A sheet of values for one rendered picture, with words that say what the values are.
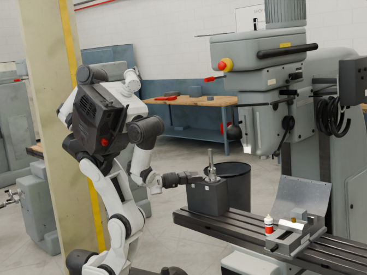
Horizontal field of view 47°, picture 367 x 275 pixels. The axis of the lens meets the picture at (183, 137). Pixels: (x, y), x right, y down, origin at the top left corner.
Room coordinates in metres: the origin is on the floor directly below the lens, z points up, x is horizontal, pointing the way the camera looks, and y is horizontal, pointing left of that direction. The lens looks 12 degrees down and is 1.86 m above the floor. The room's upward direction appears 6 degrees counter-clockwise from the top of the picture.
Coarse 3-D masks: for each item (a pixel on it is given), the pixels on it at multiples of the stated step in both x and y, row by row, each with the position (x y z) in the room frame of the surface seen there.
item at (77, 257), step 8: (72, 256) 2.22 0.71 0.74; (80, 256) 2.20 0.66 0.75; (88, 256) 2.19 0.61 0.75; (72, 264) 2.19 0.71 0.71; (80, 264) 2.16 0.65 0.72; (72, 272) 2.19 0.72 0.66; (80, 272) 2.15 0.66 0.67; (136, 272) 2.27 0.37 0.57; (144, 272) 2.26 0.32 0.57; (152, 272) 2.25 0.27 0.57; (160, 272) 2.17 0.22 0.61; (168, 272) 2.13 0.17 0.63; (176, 272) 2.16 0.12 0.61
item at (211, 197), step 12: (204, 180) 2.30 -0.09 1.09; (216, 180) 2.24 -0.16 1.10; (192, 192) 2.30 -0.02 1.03; (204, 192) 2.24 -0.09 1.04; (216, 192) 2.19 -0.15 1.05; (192, 204) 2.30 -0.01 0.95; (204, 204) 2.24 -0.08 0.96; (216, 204) 2.19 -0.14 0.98; (228, 204) 2.27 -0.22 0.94; (216, 216) 2.19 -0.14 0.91
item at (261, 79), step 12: (228, 72) 1.94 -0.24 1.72; (240, 72) 1.89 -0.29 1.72; (252, 72) 1.84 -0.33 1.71; (264, 72) 1.80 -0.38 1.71; (276, 72) 1.86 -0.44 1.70; (288, 72) 1.93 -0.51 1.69; (228, 84) 1.95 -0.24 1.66; (240, 84) 1.90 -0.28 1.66; (252, 84) 1.85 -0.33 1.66; (264, 84) 1.80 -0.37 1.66; (276, 84) 1.86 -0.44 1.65; (288, 84) 1.93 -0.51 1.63
